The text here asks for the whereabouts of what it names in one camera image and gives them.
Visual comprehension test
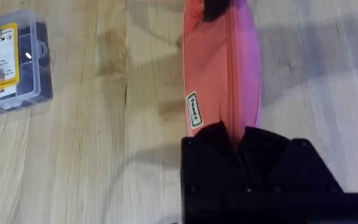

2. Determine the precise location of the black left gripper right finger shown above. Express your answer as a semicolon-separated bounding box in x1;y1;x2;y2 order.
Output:
236;125;345;194

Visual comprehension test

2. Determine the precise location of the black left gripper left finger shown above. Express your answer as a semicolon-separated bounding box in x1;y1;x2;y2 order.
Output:
180;120;249;195

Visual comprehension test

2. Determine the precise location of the pink and purple zip bag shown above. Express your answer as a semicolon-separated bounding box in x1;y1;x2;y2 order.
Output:
181;0;262;147

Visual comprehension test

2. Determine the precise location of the clear plastic parts box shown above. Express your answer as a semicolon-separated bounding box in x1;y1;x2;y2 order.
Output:
0;8;54;119

